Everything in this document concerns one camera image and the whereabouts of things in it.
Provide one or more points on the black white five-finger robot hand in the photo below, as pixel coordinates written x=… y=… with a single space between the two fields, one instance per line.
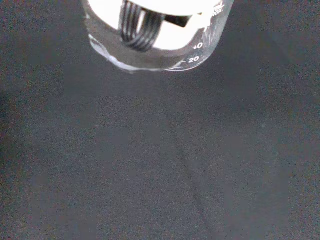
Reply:
x=172 y=40

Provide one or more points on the black bench cloth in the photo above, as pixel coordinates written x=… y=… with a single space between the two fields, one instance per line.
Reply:
x=150 y=162

